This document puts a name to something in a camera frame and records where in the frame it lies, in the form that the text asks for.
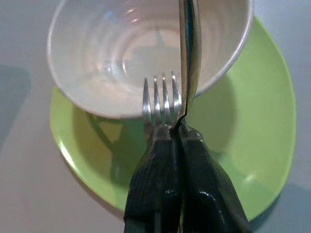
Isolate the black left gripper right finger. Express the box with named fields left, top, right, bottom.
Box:
left=176, top=123, right=251, bottom=233

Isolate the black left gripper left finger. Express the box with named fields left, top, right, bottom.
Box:
left=123, top=124, right=182, bottom=233

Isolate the metal fork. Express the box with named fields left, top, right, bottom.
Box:
left=142, top=70, right=183, bottom=132

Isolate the metal spoon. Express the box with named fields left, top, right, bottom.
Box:
left=178, top=0, right=203, bottom=127

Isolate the green plate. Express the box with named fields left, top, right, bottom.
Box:
left=50, top=16, right=297, bottom=223

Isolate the white bowl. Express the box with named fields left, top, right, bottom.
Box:
left=46, top=0, right=253, bottom=119

